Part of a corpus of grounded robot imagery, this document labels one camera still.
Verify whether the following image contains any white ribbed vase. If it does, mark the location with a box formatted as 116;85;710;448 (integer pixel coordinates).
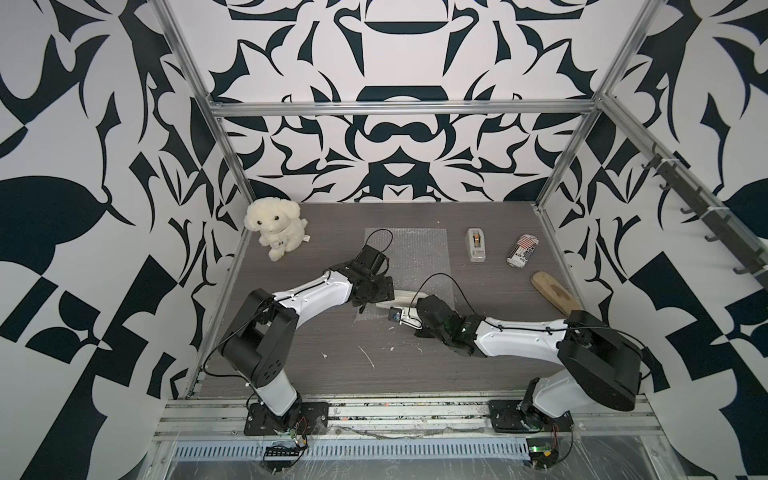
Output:
374;289;427;310

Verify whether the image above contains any clear bubble wrap sheet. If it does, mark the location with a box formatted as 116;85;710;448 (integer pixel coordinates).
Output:
365;227;455;307

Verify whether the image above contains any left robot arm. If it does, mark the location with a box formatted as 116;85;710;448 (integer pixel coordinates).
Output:
217;245;394;429

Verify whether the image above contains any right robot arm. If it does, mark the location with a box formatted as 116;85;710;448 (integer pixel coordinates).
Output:
401;295;643;420

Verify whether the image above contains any grey tape dispenser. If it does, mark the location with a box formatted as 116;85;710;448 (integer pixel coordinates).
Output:
466;228;486;263

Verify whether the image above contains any white plush dog toy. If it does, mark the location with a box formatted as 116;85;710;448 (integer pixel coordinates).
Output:
244;197;310;262

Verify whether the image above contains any tan woven glasses case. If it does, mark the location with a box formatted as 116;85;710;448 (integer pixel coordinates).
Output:
531;271;581;317

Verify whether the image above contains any right controller board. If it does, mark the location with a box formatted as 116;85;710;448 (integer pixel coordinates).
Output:
524;439;560;471

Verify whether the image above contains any controller board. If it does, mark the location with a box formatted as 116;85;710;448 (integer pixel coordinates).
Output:
524;439;560;471
261;444;308;474

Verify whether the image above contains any left controller board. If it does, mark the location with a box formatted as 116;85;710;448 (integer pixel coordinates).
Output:
261;444;308;474

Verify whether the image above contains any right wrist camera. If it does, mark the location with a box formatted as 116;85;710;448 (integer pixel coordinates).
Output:
388;307;422;330

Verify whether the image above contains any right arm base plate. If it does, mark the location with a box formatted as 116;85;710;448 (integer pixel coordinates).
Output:
488;400;573;434

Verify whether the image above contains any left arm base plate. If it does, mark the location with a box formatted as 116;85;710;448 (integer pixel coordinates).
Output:
244;400;330;436

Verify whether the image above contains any aluminium mounting rail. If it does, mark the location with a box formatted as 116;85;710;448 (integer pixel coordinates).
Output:
152;391;664;441

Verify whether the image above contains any wall hook rail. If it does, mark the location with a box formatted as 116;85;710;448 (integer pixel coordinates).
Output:
640;142;768;276

